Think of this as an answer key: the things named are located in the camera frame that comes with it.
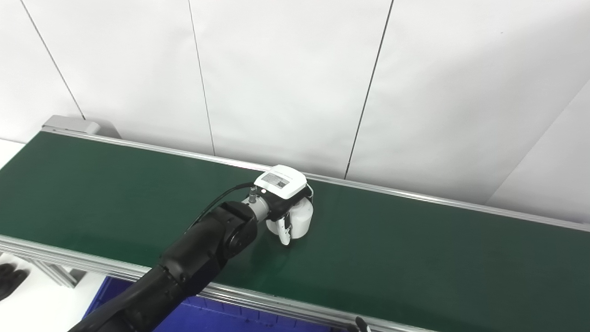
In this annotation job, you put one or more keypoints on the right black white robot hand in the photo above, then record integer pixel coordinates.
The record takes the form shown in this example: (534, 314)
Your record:
(360, 326)

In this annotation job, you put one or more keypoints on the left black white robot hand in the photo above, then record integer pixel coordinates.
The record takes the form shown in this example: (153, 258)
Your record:
(281, 182)

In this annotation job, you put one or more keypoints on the white cylindrical plastic part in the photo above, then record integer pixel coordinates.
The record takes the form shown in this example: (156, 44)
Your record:
(302, 222)

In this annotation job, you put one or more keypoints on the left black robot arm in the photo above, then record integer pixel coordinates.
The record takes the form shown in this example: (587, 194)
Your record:
(203, 258)

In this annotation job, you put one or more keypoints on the green conveyor belt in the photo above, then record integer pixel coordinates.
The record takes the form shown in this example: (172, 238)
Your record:
(69, 258)
(415, 258)

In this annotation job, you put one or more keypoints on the blue plastic bin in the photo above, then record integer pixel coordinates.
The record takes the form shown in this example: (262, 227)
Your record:
(221, 319)

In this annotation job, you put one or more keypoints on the grey conveyor motor housing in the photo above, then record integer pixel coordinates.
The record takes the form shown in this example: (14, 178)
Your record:
(73, 124)

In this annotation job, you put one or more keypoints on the black glove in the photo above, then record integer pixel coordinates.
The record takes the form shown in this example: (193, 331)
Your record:
(11, 281)

